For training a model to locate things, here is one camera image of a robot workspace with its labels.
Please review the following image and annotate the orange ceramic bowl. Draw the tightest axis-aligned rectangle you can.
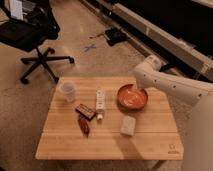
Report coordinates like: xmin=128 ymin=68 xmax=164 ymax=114
xmin=117 ymin=84 xmax=148 ymax=110

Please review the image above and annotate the white tube bottle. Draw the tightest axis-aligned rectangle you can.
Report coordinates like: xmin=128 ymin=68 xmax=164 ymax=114
xmin=96 ymin=90 xmax=105 ymax=121

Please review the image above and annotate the black bag on floor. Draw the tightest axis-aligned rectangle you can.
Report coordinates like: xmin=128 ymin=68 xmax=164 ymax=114
xmin=105 ymin=28 xmax=127 ymax=46

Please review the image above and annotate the black office chair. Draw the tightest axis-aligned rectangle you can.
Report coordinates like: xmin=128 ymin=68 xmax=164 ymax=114
xmin=0 ymin=0 xmax=74 ymax=84

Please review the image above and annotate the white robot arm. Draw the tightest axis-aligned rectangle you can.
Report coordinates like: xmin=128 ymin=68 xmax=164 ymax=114
xmin=133 ymin=55 xmax=213 ymax=171

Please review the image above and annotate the long white rail frame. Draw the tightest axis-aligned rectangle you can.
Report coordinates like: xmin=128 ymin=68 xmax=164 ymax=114
xmin=80 ymin=0 xmax=213 ymax=80

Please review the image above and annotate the dark rectangular box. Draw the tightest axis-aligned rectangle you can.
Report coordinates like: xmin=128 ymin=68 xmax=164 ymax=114
xmin=75 ymin=104 xmax=96 ymax=121

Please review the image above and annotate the beige sponge block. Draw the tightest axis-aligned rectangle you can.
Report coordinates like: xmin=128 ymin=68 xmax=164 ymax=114
xmin=120 ymin=116 xmax=136 ymax=136

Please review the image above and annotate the translucent plastic cup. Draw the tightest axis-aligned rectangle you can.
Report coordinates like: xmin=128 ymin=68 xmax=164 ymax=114
xmin=59 ymin=81 xmax=75 ymax=102

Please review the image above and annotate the red snack packet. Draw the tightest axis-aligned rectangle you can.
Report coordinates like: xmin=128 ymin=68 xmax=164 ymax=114
xmin=78 ymin=116 xmax=90 ymax=136

